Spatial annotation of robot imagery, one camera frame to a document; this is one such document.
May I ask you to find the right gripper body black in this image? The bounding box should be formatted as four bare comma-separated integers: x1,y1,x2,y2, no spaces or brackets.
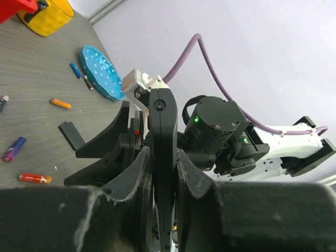
64,101,145,187

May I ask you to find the blue battery near plate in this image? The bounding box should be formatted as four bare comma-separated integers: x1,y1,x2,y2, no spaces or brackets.
70,62,82,79

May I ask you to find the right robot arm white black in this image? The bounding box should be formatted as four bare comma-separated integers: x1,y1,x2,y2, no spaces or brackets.
64,96,335,187

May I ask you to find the red battery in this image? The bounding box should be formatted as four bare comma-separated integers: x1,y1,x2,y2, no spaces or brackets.
18,173,52,184

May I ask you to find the black battery cover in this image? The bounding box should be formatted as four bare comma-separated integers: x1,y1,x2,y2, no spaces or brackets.
58,122,85,151

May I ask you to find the purple battery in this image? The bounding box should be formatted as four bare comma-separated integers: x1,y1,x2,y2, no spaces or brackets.
2,136,27,162

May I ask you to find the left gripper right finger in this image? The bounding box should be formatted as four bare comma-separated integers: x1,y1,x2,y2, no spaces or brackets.
175,150,335,251

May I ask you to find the blue dotted plate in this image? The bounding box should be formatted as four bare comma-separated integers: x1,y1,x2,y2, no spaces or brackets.
79,45,125,101

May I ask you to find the yellow mug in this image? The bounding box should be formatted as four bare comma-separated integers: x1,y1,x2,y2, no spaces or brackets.
17,0,75,37

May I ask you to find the black remote control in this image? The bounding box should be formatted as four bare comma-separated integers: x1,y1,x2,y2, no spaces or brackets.
149,88,177,251

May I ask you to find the black battery near plate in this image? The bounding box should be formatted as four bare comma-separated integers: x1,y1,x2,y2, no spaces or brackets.
83,75,94,90

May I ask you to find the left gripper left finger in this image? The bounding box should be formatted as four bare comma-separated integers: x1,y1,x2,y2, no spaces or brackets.
1,147,152,251

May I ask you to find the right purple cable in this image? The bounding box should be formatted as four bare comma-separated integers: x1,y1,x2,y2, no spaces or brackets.
161,33,329,136

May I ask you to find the red plastic bin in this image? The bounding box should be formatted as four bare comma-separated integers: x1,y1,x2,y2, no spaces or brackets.
0,0,38,23

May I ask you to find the orange battery centre right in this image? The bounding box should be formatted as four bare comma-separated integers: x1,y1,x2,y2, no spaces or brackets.
50,98,71,110

